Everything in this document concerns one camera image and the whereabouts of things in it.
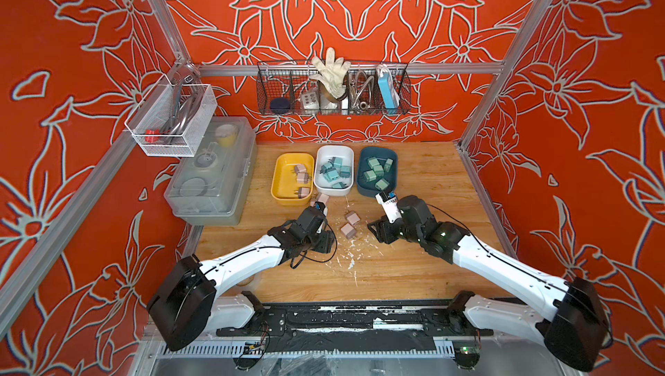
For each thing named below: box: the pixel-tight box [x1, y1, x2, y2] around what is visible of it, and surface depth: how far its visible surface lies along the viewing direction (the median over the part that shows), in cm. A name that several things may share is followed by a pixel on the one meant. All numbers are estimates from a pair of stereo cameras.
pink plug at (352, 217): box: [344, 210, 362, 226], surface depth 95 cm
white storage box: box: [313, 144, 355, 197], surface depth 109 cm
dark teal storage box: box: [356, 146, 399, 198], surface depth 109 cm
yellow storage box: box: [270, 152, 316, 207], surface depth 108 cm
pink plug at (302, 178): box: [295, 172, 312, 185], surface depth 107 cm
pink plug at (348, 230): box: [339, 221, 357, 240], surface depth 92 cm
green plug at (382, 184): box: [374, 177, 390, 191], surface depth 105 cm
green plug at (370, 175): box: [362, 169, 377, 182], surface depth 108 cm
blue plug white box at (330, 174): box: [319, 164, 339, 182], surface depth 106 cm
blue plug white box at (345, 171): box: [339, 165, 351, 179], surface depth 109 cm
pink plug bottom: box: [294, 163, 309, 180], surface depth 109 cm
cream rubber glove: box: [309, 46, 351, 100], surface depth 92 cm
